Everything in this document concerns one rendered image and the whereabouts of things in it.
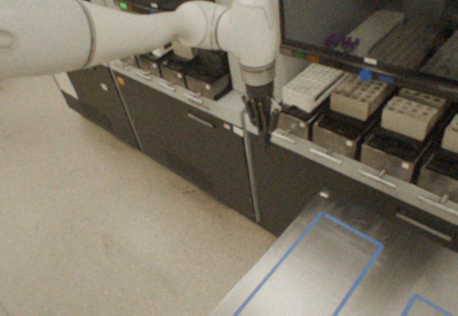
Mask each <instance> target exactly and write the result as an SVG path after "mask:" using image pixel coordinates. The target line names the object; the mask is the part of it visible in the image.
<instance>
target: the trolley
mask: <svg viewBox="0 0 458 316"><path fill-rule="evenodd" d="M209 316H458V254H457V253H455V252H454V251H452V250H450V249H447V248H446V247H444V246H442V245H440V244H438V243H436V242H433V241H431V240H430V239H428V238H427V237H423V236H421V235H420V234H419V233H417V232H414V231H411V230H409V229H407V228H405V227H403V226H402V225H399V224H397V223H395V222H393V221H392V220H389V219H386V218H385V217H384V216H382V215H380V214H376V213H375V212H374V211H372V210H369V209H367V208H365V207H363V206H362V205H359V204H357V203H355V202H353V201H350V200H349V199H346V198H344V197H343V196H340V195H339V194H336V193H334V192H332V191H331V190H329V189H326V188H324V187H323V188H322V189H321V190H320V191H319V193H317V195H316V196H315V197H314V198H313V199H312V200H311V201H310V203H309V204H308V205H307V206H306V207H305V208H304V209H303V211H301V213H300V214H299V215H298V216H297V217H296V219H295V220H293V221H292V223H291V225H289V226H288V227H287V229H286V230H285V231H284V232H283V233H282V234H281V235H280V236H279V237H278V239H276V240H275V241H274V243H273V244H272V245H271V246H270V248H268V249H267V250H266V251H265V253H264V254H263V255H262V256H261V258H259V260H258V261H257V262H256V263H255V264H254V265H253V266H252V268H251V269H250V270H249V271H248V272H247V273H246V275H245V276H244V277H243V278H242V279H241V280H240V281H239V282H238V283H237V284H236V285H235V286H234V287H233V289H232V290H231V291H230V292H229V293H228V294H227V296H226V297H225V298H224V299H223V300H222V301H221V302H220V304H219V305H218V306H217V307H216V308H215V309H214V311H213V312H212V313H211V314H210V315H209Z"/></svg>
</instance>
